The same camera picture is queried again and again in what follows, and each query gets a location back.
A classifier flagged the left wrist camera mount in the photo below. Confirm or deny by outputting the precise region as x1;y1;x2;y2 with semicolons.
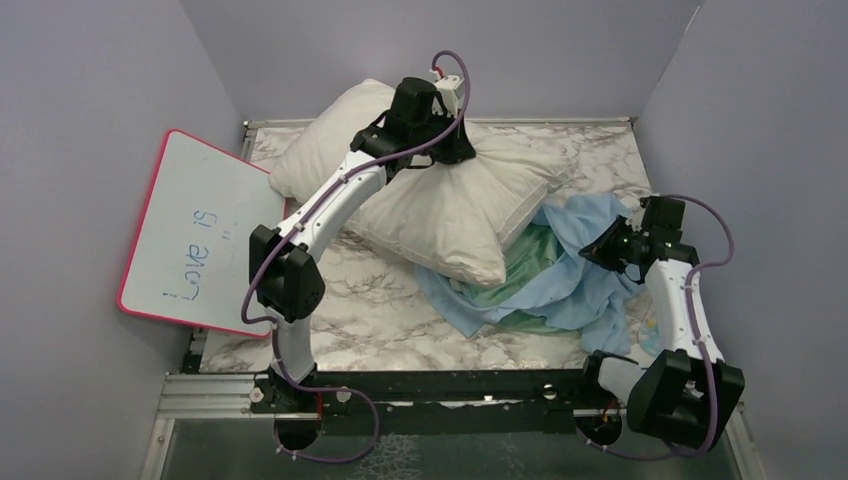
434;74;465;116

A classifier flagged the green patterned cloth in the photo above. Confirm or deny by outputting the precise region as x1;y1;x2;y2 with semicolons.
453;224;567;336

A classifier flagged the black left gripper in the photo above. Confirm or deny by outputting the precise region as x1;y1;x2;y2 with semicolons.
408;104;474;163

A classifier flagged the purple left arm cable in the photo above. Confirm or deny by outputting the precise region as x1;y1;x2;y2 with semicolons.
239;50;472;386

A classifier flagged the white pillow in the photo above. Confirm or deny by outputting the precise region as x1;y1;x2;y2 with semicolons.
270;79;577;286

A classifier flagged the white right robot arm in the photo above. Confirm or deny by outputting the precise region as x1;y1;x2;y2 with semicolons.
576;194;745;457

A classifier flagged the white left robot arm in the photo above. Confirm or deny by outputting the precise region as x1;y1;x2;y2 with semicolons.
245;75;475;411

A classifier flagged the pink framed whiteboard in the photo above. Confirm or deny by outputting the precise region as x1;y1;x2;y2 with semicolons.
117;129;286;338

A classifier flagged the light blue pillowcase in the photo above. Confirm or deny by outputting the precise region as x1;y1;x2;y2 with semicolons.
415;194;642;355

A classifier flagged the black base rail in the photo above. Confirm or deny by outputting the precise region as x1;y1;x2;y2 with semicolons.
248;369;625;444

